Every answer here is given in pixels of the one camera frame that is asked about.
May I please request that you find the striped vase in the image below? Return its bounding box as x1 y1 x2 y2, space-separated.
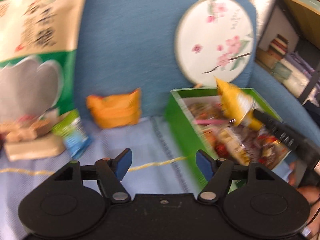
268 34 289 56

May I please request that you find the wooden frame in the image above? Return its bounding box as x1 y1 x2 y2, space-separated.
278 0 320 41

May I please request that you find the orange snack packet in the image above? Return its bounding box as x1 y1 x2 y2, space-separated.
86 88 142 130

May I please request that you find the blue sofa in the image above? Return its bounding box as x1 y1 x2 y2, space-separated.
72 0 320 180

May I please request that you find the large beige green grain pouch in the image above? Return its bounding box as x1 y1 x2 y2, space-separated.
0 0 92 162

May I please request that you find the pile of assorted snack packets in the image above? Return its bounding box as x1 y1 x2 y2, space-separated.
186 101 290 167

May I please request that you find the green cardboard box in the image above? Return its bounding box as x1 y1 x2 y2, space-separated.
164 87 292 188

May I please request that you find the silver foil roll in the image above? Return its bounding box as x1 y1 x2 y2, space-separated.
250 0 279 63

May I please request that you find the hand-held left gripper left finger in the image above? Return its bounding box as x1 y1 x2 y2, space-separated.
54 148 133 203

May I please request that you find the yellow snack packet white label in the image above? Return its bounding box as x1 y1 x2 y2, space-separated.
216 76 264 131

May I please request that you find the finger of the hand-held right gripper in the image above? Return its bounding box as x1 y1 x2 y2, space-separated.
253 110 297 151

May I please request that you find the person's right hand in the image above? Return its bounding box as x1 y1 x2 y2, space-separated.
287 162 320 205

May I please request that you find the round floral paper fan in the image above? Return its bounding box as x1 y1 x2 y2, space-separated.
175 0 256 86

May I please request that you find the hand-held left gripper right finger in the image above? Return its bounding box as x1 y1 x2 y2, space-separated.
196 149 277 202

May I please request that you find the small green blue packet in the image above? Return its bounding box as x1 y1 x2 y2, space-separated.
51 110 91 158

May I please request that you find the light blue striped blanket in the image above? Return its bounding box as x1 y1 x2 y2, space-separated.
0 116 290 240

